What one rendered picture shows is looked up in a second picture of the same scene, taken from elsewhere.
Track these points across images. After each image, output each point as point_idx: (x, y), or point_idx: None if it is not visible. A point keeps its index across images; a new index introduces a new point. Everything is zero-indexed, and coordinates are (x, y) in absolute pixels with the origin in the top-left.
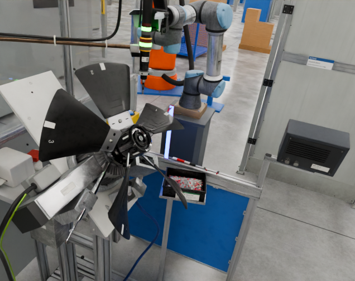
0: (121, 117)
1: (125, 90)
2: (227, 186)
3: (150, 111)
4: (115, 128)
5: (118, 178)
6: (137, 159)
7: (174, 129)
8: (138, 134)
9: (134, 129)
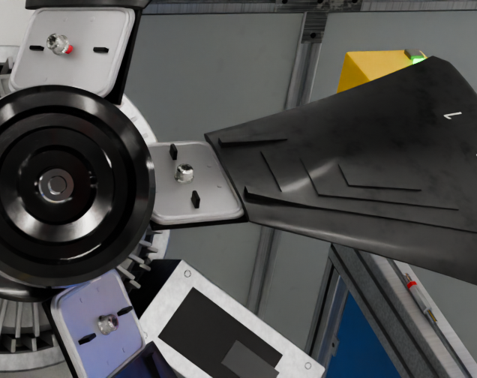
0: (88, 31)
1: None
2: None
3: (403, 106)
4: (30, 77)
5: None
6: (159, 311)
7: (445, 268)
8: (60, 158)
9: (56, 116)
